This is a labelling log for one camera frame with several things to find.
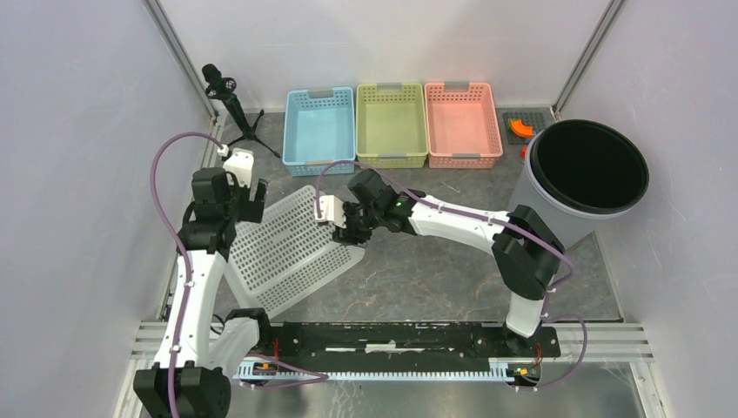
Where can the grey bin with black liner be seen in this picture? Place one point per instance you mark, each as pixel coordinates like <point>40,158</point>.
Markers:
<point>578,175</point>

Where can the large white perforated basket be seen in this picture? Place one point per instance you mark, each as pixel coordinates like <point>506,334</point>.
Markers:
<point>275,264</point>

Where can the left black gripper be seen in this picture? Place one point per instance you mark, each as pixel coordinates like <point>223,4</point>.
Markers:
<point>251,211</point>

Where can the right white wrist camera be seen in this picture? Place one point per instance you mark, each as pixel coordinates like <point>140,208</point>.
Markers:
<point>330,211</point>

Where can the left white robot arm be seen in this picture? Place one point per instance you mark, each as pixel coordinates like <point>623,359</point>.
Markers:
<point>191,373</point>

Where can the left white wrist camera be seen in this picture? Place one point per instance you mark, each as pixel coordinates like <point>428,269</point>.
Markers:
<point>238,164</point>

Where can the green plastic basket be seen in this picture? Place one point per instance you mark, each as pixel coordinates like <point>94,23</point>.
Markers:
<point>391,125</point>

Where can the black microphone on tripod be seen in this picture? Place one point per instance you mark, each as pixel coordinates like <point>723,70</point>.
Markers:
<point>222,89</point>

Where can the dark tray with orange blocks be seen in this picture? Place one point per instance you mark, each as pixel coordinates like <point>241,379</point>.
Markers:
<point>520,127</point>

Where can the pink plastic basket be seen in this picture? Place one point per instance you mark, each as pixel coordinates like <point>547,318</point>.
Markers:
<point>462,126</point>

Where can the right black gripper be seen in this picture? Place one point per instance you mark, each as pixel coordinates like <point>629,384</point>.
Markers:
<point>349,234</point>

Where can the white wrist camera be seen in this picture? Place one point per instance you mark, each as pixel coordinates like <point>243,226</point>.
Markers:
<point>330,211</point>
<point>238,164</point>

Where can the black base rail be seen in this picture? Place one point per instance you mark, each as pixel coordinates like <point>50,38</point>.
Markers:
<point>406,346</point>

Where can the blue plastic basket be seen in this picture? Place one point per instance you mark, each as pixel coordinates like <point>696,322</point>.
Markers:
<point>319,130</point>

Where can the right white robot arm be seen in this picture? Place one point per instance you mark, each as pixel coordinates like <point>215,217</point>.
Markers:
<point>525,249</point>

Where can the white cable duct strip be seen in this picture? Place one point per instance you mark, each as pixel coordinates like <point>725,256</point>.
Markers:
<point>256,371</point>

